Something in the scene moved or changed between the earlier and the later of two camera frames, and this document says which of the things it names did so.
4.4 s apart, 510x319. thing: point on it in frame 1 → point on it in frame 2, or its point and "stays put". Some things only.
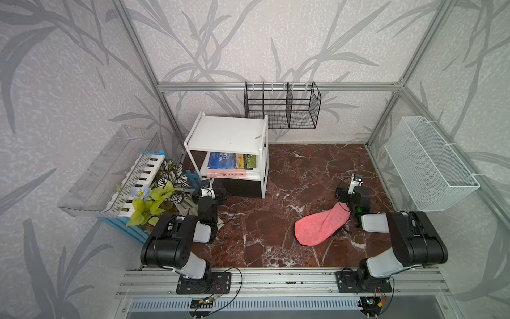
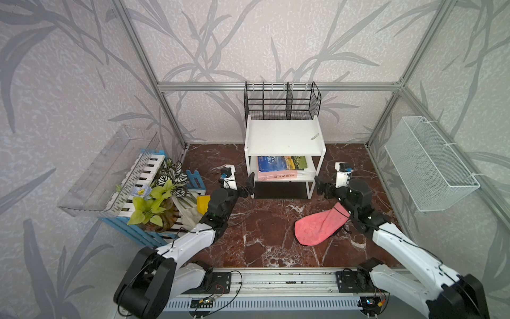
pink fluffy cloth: (312, 229) stays put
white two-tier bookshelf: (222, 148) → (285, 138)
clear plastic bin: (97, 191) stays put
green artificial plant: (153, 203) stays put
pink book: (226, 173) → (276, 175)
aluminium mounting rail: (161, 283) stays put
